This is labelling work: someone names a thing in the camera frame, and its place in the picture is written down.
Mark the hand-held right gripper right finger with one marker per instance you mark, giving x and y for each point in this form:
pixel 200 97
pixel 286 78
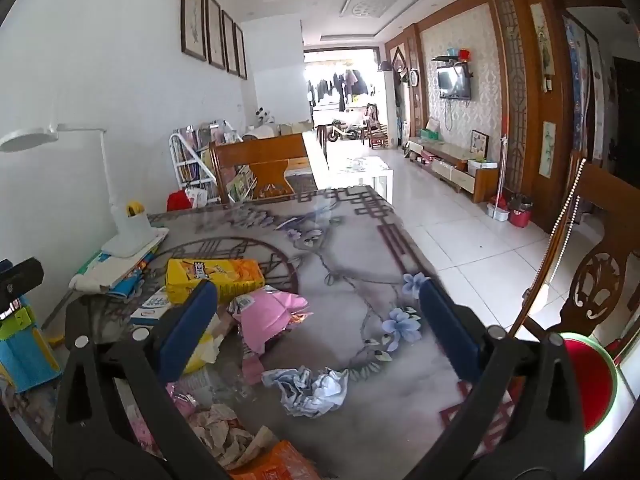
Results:
pixel 445 325

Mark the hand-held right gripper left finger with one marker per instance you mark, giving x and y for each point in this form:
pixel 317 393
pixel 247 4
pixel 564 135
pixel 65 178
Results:
pixel 187 330

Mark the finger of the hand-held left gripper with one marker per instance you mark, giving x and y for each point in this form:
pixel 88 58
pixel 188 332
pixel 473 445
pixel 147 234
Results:
pixel 22 280

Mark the yellow drink carton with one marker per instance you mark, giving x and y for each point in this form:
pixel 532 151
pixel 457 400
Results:
pixel 225 277

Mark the blue white paper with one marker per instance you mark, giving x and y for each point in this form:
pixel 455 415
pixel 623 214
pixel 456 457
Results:
pixel 320 390

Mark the red plastic bin green rim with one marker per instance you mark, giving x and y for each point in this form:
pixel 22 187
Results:
pixel 590 380

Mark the orange snack packet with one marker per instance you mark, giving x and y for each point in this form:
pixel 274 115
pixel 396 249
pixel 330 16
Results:
pixel 280 465

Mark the cream paper tissue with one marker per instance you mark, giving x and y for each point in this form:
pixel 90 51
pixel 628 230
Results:
pixel 205 352

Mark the white milk carton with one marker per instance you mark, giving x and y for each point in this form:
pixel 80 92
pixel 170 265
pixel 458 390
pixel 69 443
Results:
pixel 150 307

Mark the small pink wrapper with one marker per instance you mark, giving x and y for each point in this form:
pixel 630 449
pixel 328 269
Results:
pixel 252 365

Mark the pink plastic mailing bag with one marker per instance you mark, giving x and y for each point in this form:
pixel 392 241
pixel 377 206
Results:
pixel 265 320

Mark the stack of books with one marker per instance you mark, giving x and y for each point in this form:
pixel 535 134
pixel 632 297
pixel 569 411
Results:
pixel 115 272

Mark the crumpled beige paper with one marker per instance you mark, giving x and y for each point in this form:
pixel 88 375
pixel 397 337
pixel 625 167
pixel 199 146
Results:
pixel 220 430

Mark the white desk lamp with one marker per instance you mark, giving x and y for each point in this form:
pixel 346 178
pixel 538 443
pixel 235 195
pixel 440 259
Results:
pixel 130 235

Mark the floral printed tablecloth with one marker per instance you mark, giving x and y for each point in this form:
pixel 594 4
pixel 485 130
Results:
pixel 340 280

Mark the red bag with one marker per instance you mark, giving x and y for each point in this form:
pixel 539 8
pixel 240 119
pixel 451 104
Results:
pixel 177 201

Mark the small yellow toy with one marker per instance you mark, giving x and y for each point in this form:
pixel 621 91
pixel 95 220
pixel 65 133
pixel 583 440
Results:
pixel 134 208

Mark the red mop bucket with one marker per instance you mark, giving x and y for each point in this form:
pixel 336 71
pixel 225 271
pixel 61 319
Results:
pixel 520 215

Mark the wooden television cabinet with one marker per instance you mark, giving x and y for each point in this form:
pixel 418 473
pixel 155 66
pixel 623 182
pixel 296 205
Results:
pixel 465 170

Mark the white storage box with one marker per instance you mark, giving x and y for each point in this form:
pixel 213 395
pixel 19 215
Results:
pixel 482 167

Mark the wooden dining chair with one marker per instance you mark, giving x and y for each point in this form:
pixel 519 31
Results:
pixel 260 152
pixel 600 270

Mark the white book rack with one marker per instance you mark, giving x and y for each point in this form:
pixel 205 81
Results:
pixel 192 160

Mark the white coffee table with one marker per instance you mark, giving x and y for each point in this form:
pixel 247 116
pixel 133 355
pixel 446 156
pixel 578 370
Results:
pixel 365 170

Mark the mop with white base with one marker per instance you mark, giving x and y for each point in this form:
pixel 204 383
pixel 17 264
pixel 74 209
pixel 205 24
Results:
pixel 504 160

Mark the green box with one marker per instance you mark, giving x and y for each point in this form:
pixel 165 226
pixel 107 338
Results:
pixel 429 135

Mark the framed bamboo painting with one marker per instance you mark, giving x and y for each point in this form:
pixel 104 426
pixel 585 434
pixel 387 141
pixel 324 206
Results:
pixel 548 150

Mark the small wooden chair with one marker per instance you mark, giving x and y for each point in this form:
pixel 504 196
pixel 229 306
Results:
pixel 376 130

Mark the white balance bike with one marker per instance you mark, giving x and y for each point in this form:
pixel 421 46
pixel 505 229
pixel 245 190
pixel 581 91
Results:
pixel 342 132

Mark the wooden sofa white cushions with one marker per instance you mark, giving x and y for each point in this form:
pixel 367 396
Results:
pixel 290 127

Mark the white standing air conditioner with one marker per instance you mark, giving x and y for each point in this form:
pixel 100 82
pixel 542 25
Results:
pixel 387 105

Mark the row of hanging clothes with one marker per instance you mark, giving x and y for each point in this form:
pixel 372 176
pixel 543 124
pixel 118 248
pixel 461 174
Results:
pixel 340 85

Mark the red pot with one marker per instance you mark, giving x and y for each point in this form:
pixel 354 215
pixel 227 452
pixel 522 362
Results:
pixel 465 54

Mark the printed door curtain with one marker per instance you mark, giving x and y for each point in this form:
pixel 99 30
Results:
pixel 582 85

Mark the hanging scroll painting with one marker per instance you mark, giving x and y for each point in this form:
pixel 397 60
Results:
pixel 542 45

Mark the square ceiling light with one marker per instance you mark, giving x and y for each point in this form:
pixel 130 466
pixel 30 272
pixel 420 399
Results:
pixel 370 5

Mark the star pattern picture frame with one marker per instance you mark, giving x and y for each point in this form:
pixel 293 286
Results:
pixel 480 145

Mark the wall television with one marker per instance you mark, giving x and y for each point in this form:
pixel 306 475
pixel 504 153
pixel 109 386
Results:
pixel 454 83

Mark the round wall clock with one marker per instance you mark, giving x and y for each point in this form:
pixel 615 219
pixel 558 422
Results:
pixel 414 77

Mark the black wall shelf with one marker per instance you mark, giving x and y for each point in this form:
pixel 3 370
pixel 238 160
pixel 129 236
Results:
pixel 450 61

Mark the framed wall picture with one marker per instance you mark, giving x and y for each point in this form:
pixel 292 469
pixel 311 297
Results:
pixel 230 42
pixel 193 15
pixel 240 51
pixel 215 30

